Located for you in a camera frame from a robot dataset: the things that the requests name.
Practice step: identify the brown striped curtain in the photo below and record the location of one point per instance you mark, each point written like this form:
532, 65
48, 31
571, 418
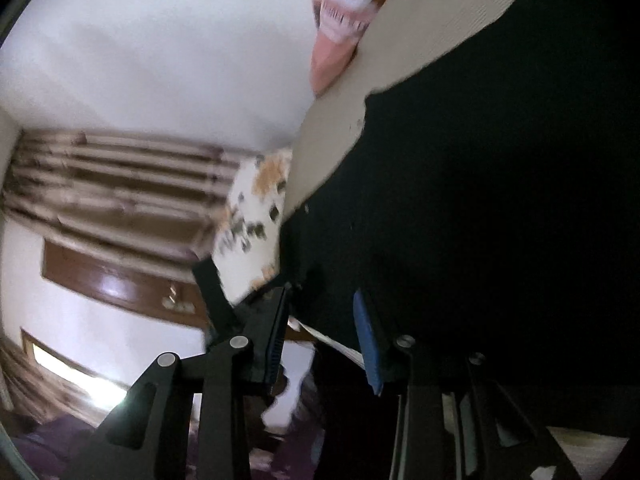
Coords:
35, 390
110, 185

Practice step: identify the white floral pillow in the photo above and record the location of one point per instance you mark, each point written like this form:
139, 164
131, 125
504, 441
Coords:
255, 220

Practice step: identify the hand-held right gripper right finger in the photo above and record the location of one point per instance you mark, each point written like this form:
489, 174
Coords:
367, 345

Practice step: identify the beige padded board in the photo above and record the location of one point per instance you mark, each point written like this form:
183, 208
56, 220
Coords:
400, 45

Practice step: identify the bright window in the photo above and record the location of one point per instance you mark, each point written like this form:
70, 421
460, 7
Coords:
80, 370

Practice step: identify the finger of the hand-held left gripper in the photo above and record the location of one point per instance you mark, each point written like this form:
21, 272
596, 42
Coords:
212, 295

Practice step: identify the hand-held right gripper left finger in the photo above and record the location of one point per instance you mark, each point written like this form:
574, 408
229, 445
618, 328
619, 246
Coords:
272, 340

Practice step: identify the purple cloth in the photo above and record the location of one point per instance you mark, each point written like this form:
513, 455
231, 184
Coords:
50, 445

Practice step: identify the black pants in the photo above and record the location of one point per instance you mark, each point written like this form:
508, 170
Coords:
500, 210

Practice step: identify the folded plaid blanket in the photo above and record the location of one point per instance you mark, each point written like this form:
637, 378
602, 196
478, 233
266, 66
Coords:
345, 15

